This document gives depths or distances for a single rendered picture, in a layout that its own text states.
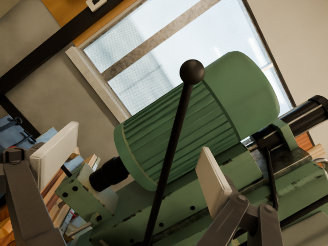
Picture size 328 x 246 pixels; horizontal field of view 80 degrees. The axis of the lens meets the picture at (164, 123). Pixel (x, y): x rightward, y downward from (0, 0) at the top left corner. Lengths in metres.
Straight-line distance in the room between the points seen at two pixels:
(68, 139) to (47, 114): 1.84
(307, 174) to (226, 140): 0.17
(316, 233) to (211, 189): 0.36
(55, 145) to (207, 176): 0.13
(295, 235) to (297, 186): 0.10
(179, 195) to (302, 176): 0.25
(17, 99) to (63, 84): 0.43
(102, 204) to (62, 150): 0.36
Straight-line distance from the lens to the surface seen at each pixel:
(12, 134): 0.56
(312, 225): 0.53
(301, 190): 0.49
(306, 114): 0.53
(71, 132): 0.20
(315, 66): 2.13
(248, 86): 0.37
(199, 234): 0.47
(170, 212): 0.49
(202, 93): 0.38
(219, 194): 0.16
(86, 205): 0.54
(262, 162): 0.52
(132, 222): 0.51
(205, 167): 0.20
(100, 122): 1.86
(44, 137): 0.78
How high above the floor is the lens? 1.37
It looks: 9 degrees down
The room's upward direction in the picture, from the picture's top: 57 degrees clockwise
